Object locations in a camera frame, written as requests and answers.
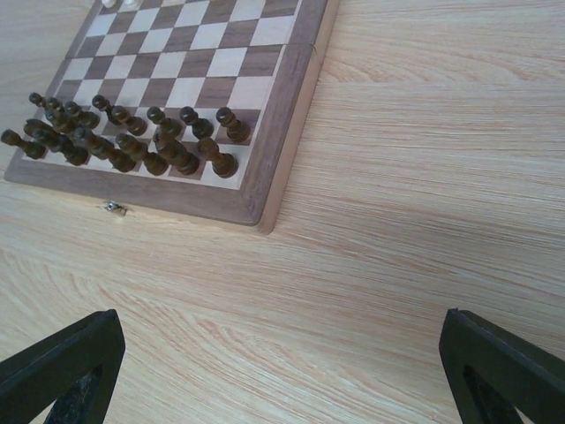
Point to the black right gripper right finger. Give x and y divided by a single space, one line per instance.
495 376

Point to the metal board clasp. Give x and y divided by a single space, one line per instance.
114 208

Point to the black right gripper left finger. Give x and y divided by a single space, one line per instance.
73 372

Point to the dark wooden chess piece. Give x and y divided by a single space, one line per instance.
201 127
139 152
137 126
52 103
101 103
61 122
167 125
224 165
103 149
175 153
31 149
83 117
55 141
232 128
38 100

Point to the wooden chess board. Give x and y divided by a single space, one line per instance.
262 59

